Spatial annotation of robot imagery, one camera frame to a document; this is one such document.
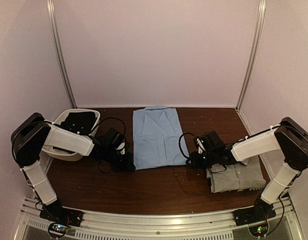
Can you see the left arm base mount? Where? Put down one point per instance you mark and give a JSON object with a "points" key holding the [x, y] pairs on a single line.
{"points": [[55, 212]]}

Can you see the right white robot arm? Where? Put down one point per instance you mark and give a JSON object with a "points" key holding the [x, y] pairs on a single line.
{"points": [[287, 136]]}

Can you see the light blue shirt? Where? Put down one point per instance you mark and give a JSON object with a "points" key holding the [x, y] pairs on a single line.
{"points": [[156, 133]]}

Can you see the white plastic basket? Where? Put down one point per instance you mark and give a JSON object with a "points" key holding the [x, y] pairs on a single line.
{"points": [[69, 135]]}

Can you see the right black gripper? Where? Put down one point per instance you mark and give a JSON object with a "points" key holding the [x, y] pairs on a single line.
{"points": [[195, 161]]}

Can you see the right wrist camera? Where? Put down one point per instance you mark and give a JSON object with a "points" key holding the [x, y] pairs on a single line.
{"points": [[199, 144]]}

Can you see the front aluminium rail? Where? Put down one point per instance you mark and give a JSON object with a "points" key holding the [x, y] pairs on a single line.
{"points": [[215, 225]]}

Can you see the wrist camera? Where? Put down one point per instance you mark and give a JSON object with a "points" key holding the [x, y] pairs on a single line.
{"points": [[199, 144], [122, 148]]}

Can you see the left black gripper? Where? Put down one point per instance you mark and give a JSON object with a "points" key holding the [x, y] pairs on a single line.
{"points": [[125, 167]]}

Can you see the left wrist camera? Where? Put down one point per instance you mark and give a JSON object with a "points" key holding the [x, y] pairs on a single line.
{"points": [[122, 148]]}

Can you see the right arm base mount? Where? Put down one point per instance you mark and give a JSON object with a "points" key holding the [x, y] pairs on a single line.
{"points": [[259, 212]]}

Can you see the black shirt in basket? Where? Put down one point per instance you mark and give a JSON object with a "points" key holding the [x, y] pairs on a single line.
{"points": [[79, 120]]}

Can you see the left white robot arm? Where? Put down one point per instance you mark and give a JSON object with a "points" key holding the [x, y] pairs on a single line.
{"points": [[28, 140]]}

